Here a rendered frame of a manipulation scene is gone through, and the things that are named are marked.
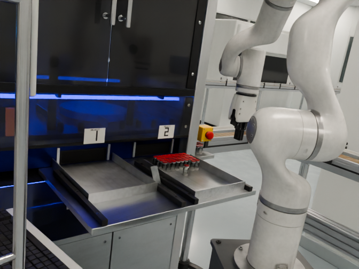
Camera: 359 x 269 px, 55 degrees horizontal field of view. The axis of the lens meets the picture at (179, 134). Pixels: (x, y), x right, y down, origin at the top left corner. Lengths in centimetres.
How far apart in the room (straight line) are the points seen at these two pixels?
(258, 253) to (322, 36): 54
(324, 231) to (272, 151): 142
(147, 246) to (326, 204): 153
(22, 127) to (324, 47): 65
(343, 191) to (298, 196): 188
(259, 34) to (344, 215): 187
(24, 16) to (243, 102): 80
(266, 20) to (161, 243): 116
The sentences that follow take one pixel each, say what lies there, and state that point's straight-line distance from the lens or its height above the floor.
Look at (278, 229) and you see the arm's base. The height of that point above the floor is 100.
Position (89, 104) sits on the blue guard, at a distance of 131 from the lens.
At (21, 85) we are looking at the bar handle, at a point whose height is 128.
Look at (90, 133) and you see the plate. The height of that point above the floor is 103.
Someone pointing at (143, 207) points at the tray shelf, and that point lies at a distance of 113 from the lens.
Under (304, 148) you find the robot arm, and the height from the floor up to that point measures 121.
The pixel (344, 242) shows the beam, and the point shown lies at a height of 50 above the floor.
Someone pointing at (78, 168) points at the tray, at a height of 88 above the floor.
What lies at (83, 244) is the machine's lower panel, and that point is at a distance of 154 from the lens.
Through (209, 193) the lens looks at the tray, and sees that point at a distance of 126.
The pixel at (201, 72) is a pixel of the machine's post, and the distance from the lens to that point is 158.
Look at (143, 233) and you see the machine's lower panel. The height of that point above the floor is 53.
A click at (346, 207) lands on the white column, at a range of 275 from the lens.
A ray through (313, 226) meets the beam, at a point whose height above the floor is 49.
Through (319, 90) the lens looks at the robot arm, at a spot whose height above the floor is 134.
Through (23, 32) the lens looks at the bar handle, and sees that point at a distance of 68.
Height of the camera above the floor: 139
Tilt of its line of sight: 14 degrees down
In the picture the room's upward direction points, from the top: 8 degrees clockwise
